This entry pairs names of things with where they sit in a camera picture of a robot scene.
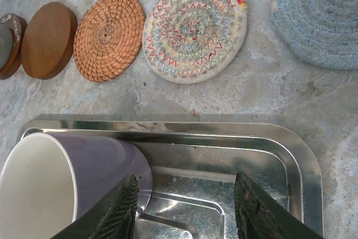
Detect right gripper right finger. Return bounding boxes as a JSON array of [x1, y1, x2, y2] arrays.
[[233, 172, 324, 239]]

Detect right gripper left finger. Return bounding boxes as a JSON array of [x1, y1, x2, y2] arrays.
[[53, 174, 140, 239]]

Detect purple mug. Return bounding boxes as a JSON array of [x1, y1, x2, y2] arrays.
[[0, 132, 154, 239]]

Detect woven rattan coaster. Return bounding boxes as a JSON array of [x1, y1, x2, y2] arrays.
[[73, 0, 146, 83]]

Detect plain round wooden coaster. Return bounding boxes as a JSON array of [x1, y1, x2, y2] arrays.
[[21, 2, 78, 79]]

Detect dark rimmed wooden coaster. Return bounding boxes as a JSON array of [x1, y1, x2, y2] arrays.
[[0, 12, 29, 81]]

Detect grey metal cup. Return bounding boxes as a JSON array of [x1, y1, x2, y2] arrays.
[[0, 23, 15, 71]]

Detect multicolour rope coaster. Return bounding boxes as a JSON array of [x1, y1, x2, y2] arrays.
[[142, 0, 248, 85]]

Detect steel tray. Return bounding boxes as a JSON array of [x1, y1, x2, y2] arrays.
[[16, 114, 324, 239]]

